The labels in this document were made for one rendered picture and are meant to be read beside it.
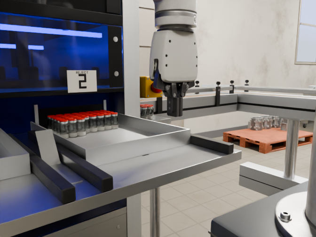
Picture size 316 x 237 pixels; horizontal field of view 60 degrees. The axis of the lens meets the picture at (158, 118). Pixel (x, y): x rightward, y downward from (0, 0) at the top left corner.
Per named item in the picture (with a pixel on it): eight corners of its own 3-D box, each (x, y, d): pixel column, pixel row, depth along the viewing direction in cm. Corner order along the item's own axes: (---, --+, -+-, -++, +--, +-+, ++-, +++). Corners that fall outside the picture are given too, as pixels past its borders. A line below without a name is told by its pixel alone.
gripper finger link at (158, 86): (164, 47, 55) (179, 66, 58) (144, 77, 53) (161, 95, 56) (168, 47, 54) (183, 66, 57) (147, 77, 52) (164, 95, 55)
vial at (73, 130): (67, 136, 70) (66, 118, 70) (75, 135, 72) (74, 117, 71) (70, 138, 69) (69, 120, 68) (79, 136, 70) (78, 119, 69)
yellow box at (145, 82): (133, 97, 95) (133, 75, 94) (150, 95, 100) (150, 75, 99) (146, 98, 90) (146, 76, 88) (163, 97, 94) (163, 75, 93)
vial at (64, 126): (58, 138, 69) (57, 120, 68) (67, 136, 70) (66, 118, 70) (61, 139, 67) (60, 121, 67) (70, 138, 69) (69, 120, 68)
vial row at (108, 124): (55, 136, 71) (54, 118, 70) (115, 127, 82) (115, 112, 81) (58, 138, 69) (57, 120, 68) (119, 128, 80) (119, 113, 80)
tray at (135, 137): (31, 134, 74) (30, 121, 73) (115, 122, 90) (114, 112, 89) (86, 168, 48) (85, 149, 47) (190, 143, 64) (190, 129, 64)
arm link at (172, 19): (178, 20, 61) (178, 34, 61) (146, 15, 55) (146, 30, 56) (207, 14, 54) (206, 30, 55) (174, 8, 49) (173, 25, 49)
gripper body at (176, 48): (181, 30, 61) (180, 81, 63) (144, 25, 55) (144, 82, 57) (207, 26, 55) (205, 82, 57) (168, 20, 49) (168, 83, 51)
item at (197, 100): (125, 129, 98) (124, 85, 95) (105, 122, 110) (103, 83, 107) (239, 111, 140) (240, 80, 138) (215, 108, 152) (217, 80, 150)
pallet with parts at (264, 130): (268, 131, 476) (270, 113, 470) (317, 142, 408) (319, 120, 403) (221, 141, 413) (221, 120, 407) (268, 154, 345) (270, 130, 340)
